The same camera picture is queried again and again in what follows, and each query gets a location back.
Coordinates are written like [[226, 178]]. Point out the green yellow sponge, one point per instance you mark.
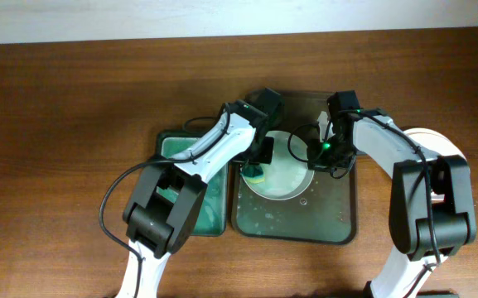
[[252, 174]]

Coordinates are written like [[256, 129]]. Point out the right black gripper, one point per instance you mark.
[[316, 162]]

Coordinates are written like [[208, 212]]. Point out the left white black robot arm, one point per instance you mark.
[[164, 206]]

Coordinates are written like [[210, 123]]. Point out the small green water tray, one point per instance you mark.
[[211, 221]]

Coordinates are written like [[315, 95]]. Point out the large dark serving tray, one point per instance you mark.
[[326, 212]]

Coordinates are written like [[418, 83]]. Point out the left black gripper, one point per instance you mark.
[[266, 157]]

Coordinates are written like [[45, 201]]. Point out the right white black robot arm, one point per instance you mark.
[[431, 208]]

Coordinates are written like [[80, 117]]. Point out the white plate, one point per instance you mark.
[[434, 141], [285, 177]]

